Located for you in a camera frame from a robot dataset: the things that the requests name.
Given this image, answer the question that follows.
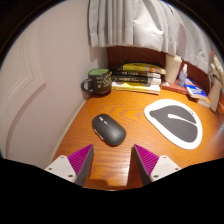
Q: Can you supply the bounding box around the orange book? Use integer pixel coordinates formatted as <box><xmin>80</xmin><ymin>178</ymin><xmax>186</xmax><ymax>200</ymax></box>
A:
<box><xmin>196</xmin><ymin>93</ymin><xmax>212</xmax><ymax>108</ymax></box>

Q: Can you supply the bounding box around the white curtain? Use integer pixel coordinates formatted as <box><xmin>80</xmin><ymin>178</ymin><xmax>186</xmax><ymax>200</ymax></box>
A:
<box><xmin>87</xmin><ymin>0</ymin><xmax>214</xmax><ymax>66</ymax></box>

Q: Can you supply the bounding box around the dark green mug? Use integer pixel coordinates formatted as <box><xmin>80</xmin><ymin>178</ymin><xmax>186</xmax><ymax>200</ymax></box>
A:
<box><xmin>80</xmin><ymin>68</ymin><xmax>113</xmax><ymax>96</ymax></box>

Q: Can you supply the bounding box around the white pitcher vase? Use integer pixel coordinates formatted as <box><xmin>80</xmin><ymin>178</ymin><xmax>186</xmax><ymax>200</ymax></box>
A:
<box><xmin>207</xmin><ymin>73</ymin><xmax>224</xmax><ymax>113</ymax></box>

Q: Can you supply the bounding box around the red book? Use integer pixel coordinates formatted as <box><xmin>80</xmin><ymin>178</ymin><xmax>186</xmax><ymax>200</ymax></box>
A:
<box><xmin>160</xmin><ymin>80</ymin><xmax>188</xmax><ymax>96</ymax></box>

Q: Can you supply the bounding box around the clear spray bottle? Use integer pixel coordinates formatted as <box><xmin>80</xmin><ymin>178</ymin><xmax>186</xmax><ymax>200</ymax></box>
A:
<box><xmin>177</xmin><ymin>63</ymin><xmax>189</xmax><ymax>88</ymax></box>

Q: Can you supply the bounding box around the white and grey mouse pad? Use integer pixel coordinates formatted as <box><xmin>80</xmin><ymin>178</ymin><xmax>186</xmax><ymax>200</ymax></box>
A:
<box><xmin>143</xmin><ymin>98</ymin><xmax>204</xmax><ymax>150</ymax></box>

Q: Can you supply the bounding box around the cream tumbler cup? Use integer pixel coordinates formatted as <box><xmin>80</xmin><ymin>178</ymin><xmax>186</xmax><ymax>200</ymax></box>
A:
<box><xmin>164</xmin><ymin>53</ymin><xmax>183</xmax><ymax>84</ymax></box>

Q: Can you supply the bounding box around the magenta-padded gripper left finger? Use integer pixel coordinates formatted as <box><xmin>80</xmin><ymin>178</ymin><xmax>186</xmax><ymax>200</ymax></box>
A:
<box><xmin>45</xmin><ymin>143</ymin><xmax>95</xmax><ymax>188</ymax></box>

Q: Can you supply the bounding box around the yellow and white book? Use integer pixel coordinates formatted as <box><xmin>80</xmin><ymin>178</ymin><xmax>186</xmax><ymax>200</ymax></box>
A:
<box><xmin>111</xmin><ymin>80</ymin><xmax>162</xmax><ymax>96</ymax></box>

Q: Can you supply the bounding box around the white wall panel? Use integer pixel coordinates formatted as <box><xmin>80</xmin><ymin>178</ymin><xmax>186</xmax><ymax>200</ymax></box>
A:
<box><xmin>0</xmin><ymin>26</ymin><xmax>48</xmax><ymax>151</ymax></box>

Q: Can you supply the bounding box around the dark grey computer mouse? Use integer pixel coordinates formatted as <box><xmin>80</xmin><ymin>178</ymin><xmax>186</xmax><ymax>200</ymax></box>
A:
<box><xmin>91</xmin><ymin>113</ymin><xmax>127</xmax><ymax>147</ymax></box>

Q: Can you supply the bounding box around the blue book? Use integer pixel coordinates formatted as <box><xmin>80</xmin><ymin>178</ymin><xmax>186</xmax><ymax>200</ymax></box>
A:
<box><xmin>183</xmin><ymin>77</ymin><xmax>209</xmax><ymax>100</ymax></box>

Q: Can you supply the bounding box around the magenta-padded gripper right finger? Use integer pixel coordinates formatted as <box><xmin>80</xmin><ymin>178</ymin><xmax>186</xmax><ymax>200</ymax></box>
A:
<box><xmin>133</xmin><ymin>143</ymin><xmax>182</xmax><ymax>186</ymax></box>

